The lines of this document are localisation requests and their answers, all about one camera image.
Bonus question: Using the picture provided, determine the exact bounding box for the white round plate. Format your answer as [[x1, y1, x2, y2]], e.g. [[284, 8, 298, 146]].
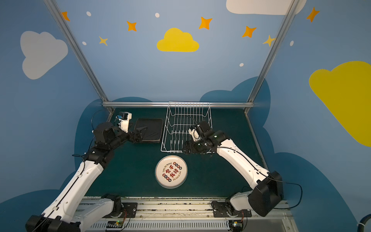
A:
[[155, 155, 188, 189]]

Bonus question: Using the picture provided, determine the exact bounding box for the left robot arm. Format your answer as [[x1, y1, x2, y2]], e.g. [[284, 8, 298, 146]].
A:
[[25, 122, 147, 232]]

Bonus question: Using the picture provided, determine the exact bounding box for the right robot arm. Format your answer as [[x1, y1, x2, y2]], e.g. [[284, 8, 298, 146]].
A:
[[182, 121, 284, 217]]

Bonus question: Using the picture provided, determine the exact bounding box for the right controller board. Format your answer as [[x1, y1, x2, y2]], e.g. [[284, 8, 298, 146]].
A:
[[228, 220, 244, 232]]

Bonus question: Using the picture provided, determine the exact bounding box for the controller board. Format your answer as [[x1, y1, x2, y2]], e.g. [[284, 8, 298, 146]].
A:
[[105, 220, 124, 232], [228, 220, 244, 232]]

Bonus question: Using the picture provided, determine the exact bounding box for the left controller board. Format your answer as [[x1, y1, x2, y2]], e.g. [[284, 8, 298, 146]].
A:
[[105, 220, 124, 232]]

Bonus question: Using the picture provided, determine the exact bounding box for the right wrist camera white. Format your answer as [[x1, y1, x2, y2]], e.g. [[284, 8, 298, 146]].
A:
[[188, 127, 200, 142]]

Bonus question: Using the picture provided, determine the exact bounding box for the aluminium rear frame rail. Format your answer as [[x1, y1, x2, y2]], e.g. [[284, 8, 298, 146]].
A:
[[102, 101, 254, 108]]

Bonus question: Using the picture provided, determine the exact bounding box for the white wire dish rack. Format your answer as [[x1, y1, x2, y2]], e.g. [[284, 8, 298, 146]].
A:
[[160, 106, 213, 153]]

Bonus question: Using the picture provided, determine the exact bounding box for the left aluminium frame post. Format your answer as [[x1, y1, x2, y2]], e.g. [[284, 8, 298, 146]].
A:
[[44, 0, 109, 103]]

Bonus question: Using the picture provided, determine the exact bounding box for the aluminium frame post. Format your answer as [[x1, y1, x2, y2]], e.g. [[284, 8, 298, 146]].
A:
[[44, 0, 109, 103], [244, 0, 300, 117]]

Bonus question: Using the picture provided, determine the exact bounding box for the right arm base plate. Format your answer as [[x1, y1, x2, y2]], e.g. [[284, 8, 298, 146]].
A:
[[211, 201, 252, 218]]

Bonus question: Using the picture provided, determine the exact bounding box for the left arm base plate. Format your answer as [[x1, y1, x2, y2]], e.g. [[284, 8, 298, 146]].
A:
[[104, 202, 138, 218]]

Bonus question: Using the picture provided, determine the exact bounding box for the front aluminium rail bed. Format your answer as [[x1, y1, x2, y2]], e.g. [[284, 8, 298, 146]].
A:
[[74, 197, 298, 232]]

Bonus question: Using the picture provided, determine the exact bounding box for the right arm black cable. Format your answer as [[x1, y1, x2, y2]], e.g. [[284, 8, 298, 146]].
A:
[[269, 178, 303, 210]]

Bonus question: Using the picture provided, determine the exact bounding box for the right aluminium frame post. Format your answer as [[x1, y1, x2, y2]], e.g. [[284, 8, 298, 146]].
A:
[[244, 0, 300, 117]]

